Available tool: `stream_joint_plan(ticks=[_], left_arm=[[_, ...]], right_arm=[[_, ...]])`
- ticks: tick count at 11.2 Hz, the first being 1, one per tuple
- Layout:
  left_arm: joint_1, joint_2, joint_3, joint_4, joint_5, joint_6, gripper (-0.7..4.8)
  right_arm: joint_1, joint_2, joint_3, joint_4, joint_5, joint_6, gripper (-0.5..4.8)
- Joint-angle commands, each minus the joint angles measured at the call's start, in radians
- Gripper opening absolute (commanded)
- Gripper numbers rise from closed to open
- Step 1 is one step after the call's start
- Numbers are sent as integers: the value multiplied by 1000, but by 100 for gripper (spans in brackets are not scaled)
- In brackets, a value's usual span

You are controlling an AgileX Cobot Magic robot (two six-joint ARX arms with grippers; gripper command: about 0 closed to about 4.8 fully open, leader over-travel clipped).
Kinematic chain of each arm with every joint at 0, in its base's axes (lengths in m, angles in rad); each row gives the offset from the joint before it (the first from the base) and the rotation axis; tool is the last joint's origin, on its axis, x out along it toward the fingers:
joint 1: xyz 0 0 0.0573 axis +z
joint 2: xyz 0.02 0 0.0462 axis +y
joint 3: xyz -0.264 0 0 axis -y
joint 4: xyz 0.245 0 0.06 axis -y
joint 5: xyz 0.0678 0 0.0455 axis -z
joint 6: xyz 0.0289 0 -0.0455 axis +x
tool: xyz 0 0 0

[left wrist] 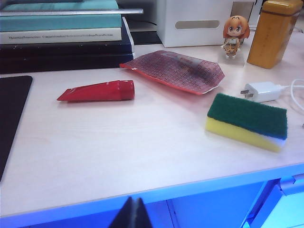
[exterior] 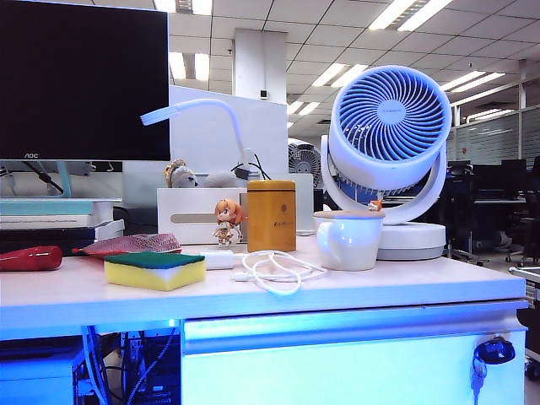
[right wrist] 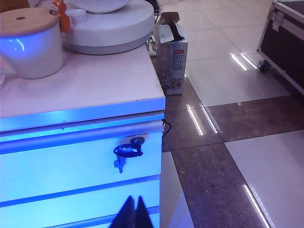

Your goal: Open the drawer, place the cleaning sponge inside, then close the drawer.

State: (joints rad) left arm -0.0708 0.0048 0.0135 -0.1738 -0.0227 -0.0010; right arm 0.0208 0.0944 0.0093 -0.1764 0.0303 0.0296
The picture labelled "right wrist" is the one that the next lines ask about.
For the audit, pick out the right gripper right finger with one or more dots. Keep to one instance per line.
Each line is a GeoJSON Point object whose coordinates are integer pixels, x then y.
{"type": "Point", "coordinates": [143, 218]}

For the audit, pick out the round wooden mug lid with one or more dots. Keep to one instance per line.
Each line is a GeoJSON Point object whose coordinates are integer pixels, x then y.
{"type": "Point", "coordinates": [26, 20]}

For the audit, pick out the white ceramic mug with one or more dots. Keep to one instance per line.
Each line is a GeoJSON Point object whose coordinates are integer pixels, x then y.
{"type": "Point", "coordinates": [35, 54]}

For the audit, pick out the white desk fan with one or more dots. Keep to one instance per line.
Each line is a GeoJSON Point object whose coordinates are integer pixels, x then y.
{"type": "Point", "coordinates": [111, 28]}

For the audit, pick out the small orange fox figurine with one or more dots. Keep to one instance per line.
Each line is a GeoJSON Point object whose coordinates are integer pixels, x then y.
{"type": "Point", "coordinates": [63, 16]}

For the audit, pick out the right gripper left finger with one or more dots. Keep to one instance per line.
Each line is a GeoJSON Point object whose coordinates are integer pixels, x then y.
{"type": "Point", "coordinates": [127, 216]}

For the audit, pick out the white drawer with lock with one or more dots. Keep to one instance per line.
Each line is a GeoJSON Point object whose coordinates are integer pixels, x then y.
{"type": "Point", "coordinates": [71, 164]}

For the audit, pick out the white drawer cabinet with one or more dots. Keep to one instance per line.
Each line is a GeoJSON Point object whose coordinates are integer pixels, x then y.
{"type": "Point", "coordinates": [163, 190]}

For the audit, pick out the printed cardboard carton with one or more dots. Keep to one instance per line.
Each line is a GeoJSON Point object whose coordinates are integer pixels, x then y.
{"type": "Point", "coordinates": [174, 66]}

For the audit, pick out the black aluminium flight case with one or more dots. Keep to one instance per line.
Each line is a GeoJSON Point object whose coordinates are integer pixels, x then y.
{"type": "Point", "coordinates": [282, 42]}

